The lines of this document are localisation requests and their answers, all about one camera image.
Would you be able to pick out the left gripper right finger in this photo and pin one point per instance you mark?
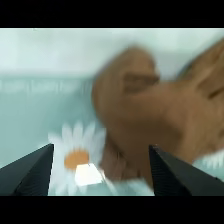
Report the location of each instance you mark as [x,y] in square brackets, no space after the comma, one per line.
[180,178]

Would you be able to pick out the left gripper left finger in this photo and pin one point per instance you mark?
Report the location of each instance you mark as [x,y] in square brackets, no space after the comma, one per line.
[31,175]

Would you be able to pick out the brown shirt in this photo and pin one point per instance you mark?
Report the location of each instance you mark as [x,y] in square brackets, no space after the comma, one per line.
[156,113]

